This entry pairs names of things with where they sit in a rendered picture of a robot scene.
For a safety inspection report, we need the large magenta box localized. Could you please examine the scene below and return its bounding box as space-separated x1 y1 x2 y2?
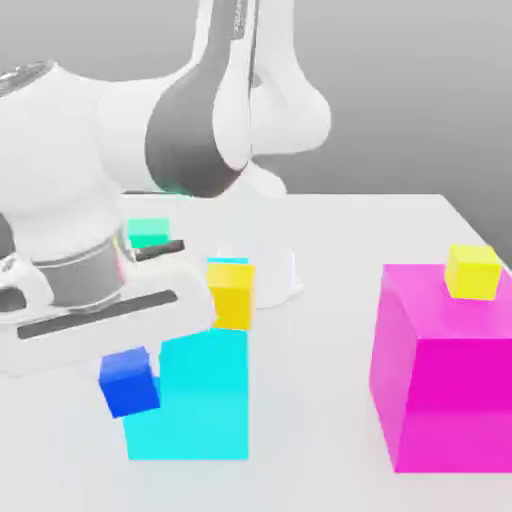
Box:
369 263 512 474

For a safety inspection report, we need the large cyan box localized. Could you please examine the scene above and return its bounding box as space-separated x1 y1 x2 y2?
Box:
121 257 250 462

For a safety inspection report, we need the small golden yellow cube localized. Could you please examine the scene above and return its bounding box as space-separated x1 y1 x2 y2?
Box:
206 261 257 332

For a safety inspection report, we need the small lemon yellow cube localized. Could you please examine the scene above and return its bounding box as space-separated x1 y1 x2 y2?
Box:
444 244 504 302

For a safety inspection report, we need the small green cube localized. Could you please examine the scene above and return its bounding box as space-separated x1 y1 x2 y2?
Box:
127 217 171 250

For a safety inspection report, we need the small blue cube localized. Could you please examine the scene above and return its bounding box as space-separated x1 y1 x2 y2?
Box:
98 345 162 420

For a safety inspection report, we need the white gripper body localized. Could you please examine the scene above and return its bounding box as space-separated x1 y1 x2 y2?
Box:
0 264 218 378

